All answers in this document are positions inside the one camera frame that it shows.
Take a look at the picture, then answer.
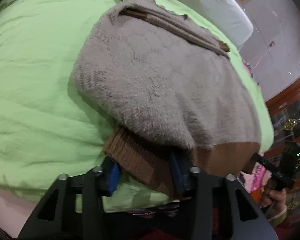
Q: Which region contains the beige knit sweater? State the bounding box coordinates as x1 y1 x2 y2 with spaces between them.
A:
71 0 261 196

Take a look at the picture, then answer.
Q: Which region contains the wall socket with cable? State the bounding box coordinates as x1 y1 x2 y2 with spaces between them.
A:
249 41 275 70

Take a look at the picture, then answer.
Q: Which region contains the person's right hand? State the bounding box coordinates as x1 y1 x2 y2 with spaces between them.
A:
259 188 287 218

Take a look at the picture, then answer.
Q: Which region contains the green bed sheet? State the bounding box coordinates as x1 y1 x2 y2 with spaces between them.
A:
0 0 274 203

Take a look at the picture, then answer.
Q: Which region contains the red wooden display cabinet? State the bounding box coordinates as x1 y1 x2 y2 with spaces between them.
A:
265 77 300 229

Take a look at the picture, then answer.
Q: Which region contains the pink patterned bedding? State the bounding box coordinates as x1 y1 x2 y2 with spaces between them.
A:
239 60 274 194

